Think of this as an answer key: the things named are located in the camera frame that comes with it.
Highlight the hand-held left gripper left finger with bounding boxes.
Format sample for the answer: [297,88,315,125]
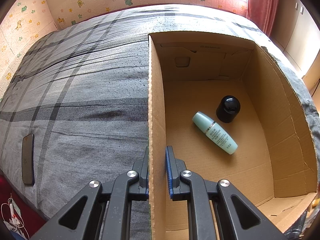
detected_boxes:
[30,146,150,240]

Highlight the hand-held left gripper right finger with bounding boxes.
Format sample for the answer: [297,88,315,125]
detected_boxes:
[166,145,288,240]

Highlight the teal cosmetic bottle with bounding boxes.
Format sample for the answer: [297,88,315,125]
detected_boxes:
[192,111,238,155]

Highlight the brown cardboard box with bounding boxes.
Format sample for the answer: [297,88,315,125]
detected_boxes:
[147,31,320,240]

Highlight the black round-top jar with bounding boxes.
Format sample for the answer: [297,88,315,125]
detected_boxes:
[216,95,241,123]

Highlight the grey plaid bedsheet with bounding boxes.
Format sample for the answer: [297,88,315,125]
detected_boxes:
[0,4,320,220]

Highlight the black phone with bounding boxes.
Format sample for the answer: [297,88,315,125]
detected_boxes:
[21,133,35,185]

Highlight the white power adapter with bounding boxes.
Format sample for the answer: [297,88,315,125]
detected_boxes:
[9,215,23,228]

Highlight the person's plaid trousers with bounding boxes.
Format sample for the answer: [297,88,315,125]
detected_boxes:
[284,207,310,240]

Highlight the cream wardrobe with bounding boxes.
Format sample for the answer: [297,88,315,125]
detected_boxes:
[270,0,320,98]

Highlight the red curtain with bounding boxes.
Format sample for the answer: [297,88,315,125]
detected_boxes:
[247,0,282,38]

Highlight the white charging cable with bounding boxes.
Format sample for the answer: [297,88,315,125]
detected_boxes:
[1,197,27,234]

